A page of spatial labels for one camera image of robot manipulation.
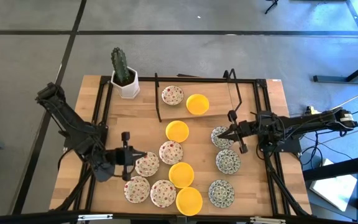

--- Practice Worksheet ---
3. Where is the black aluminium table frame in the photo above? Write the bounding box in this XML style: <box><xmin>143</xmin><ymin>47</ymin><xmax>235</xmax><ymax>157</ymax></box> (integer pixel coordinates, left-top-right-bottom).
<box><xmin>0</xmin><ymin>75</ymin><xmax>358</xmax><ymax>224</ymax></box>

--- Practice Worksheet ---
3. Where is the black cable bundle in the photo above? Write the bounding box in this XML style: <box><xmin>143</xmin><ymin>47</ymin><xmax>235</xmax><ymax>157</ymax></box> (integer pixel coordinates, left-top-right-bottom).
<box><xmin>300</xmin><ymin>124</ymin><xmax>358</xmax><ymax>162</ymax></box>

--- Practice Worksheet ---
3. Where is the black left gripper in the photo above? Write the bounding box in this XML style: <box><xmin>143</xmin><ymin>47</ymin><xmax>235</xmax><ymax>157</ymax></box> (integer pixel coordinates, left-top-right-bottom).
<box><xmin>104</xmin><ymin>131</ymin><xmax>148</xmax><ymax>182</ymax></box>

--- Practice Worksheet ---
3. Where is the blue floral bowl teal outside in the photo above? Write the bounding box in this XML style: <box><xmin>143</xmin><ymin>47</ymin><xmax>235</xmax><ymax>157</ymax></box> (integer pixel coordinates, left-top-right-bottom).
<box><xmin>208</xmin><ymin>179</ymin><xmax>236</xmax><ymax>208</ymax></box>
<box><xmin>215</xmin><ymin>149</ymin><xmax>242</xmax><ymax>175</ymax></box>
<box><xmin>210</xmin><ymin>125</ymin><xmax>235</xmax><ymax>149</ymax></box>

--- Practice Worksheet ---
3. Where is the red floral bowl green outside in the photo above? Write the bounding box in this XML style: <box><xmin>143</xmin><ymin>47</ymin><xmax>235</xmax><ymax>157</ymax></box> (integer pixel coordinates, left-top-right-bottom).
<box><xmin>158</xmin><ymin>140</ymin><xmax>185</xmax><ymax>166</ymax></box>
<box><xmin>123</xmin><ymin>175</ymin><xmax>151</xmax><ymax>204</ymax></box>
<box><xmin>149</xmin><ymin>179</ymin><xmax>177</xmax><ymax>208</ymax></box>
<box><xmin>161</xmin><ymin>85</ymin><xmax>185</xmax><ymax>106</ymax></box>
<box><xmin>134</xmin><ymin>151</ymin><xmax>160</xmax><ymax>178</ymax></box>

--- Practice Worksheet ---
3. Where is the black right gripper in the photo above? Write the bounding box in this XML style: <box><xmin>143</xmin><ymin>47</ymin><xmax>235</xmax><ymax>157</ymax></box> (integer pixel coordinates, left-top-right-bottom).
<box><xmin>218</xmin><ymin>110</ymin><xmax>260</xmax><ymax>154</ymax></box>

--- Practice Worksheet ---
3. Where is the black stand leg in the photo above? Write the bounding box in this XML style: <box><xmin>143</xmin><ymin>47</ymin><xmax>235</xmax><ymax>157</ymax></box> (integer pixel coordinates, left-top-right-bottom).
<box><xmin>264</xmin><ymin>0</ymin><xmax>280</xmax><ymax>15</ymax></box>

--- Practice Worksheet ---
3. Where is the white flat box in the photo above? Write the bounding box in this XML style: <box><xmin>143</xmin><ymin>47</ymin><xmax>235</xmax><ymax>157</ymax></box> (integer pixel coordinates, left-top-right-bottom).
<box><xmin>309</xmin><ymin>157</ymin><xmax>358</xmax><ymax>212</ymax></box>

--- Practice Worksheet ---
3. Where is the yellow power strip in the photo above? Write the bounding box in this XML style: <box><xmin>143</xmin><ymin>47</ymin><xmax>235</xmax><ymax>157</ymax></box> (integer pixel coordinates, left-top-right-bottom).
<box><xmin>305</xmin><ymin>105</ymin><xmax>322</xmax><ymax>116</ymax></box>

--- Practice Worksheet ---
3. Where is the white cable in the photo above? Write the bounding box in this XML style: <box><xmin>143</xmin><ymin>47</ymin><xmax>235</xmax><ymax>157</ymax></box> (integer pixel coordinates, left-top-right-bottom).
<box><xmin>320</xmin><ymin>85</ymin><xmax>358</xmax><ymax>113</ymax></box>

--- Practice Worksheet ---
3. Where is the black desk leg frame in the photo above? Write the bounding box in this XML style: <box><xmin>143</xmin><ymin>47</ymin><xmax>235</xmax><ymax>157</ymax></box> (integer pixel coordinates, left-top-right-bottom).
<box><xmin>313</xmin><ymin>0</ymin><xmax>358</xmax><ymax>85</ymax></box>

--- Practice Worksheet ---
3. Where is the green cactus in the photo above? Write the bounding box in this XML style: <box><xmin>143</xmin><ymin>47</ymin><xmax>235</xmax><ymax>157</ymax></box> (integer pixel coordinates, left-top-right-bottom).
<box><xmin>110</xmin><ymin>47</ymin><xmax>131</xmax><ymax>84</ymax></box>

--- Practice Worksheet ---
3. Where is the white hexagonal plant pot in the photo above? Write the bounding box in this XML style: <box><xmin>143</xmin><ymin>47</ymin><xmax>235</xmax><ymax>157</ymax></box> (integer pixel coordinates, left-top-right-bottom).
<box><xmin>110</xmin><ymin>66</ymin><xmax>141</xmax><ymax>100</ymax></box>

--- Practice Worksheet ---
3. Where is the black wire dish rack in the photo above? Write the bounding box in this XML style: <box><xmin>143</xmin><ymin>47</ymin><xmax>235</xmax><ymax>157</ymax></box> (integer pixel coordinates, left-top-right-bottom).
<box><xmin>154</xmin><ymin>68</ymin><xmax>244</xmax><ymax>123</ymax></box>

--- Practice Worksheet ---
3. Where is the yellow plastic mini bowl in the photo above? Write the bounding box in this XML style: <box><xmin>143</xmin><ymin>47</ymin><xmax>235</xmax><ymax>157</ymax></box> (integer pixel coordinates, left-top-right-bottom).
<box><xmin>168</xmin><ymin>162</ymin><xmax>195</xmax><ymax>189</ymax></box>
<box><xmin>175</xmin><ymin>186</ymin><xmax>204</xmax><ymax>217</ymax></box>
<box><xmin>165</xmin><ymin>119</ymin><xmax>190</xmax><ymax>144</ymax></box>
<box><xmin>185</xmin><ymin>93</ymin><xmax>211</xmax><ymax>116</ymax></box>

